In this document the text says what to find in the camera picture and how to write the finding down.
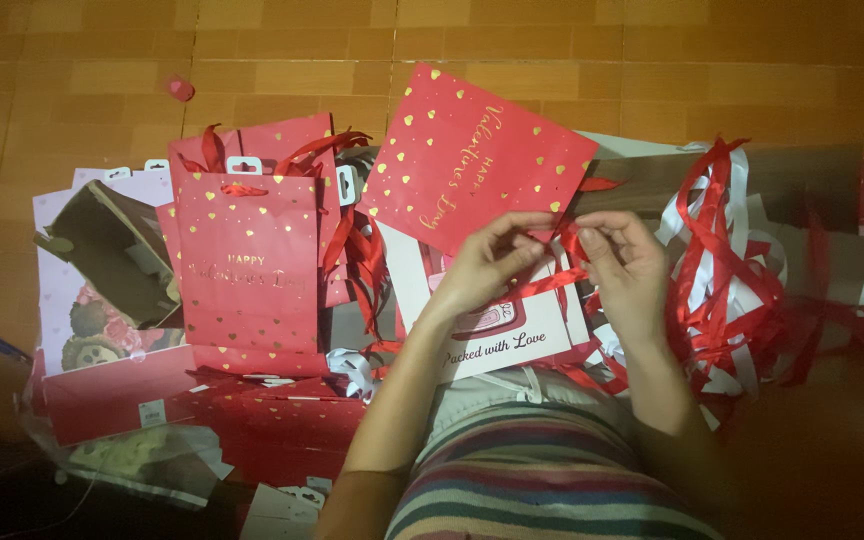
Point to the white gift bag red label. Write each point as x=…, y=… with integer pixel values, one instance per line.
x=492, y=337

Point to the person's grey shorts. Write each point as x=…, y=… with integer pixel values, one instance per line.
x=522, y=394

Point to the plain red flat gift bag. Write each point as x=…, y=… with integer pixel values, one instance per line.
x=109, y=394

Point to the clear plastic wrapper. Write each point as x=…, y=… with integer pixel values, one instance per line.
x=139, y=465

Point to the person's striped shirt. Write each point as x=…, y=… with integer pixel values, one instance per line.
x=544, y=487

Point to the red satin ribbon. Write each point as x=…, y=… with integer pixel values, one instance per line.
x=552, y=281

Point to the open gift bag brown inside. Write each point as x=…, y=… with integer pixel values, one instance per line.
x=113, y=251

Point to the pink bear-print gift bag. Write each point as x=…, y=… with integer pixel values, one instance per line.
x=64, y=300

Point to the small red paper scrap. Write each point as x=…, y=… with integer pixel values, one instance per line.
x=179, y=88

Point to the pile of flat red bags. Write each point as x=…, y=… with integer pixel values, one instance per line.
x=282, y=420

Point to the person's right hand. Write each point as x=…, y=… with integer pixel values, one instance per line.
x=631, y=277

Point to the curled white ribbon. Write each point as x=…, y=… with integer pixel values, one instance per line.
x=353, y=369

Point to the person's left hand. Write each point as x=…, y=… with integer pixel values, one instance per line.
x=477, y=270

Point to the white cardboard hang tags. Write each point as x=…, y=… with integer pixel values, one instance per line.
x=286, y=510

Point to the stack of red gift bags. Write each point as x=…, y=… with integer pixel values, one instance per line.
x=342, y=225

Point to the upright red heart-print gift bag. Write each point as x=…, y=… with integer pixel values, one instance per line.
x=248, y=262

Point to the heap of red white ribbons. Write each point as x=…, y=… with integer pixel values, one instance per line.
x=724, y=285

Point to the red heart-print gift bag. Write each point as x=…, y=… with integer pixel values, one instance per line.
x=469, y=150
x=248, y=262

